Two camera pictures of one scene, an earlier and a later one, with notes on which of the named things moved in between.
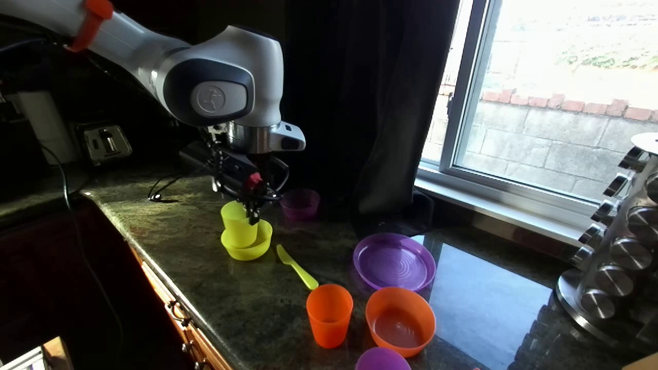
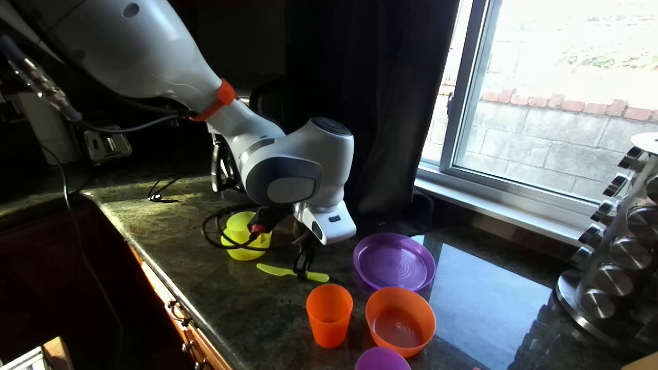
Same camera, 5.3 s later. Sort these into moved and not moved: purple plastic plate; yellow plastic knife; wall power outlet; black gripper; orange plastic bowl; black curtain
Moved: yellow plastic knife; black gripper
Not moved: wall power outlet; black curtain; orange plastic bowl; purple plastic plate
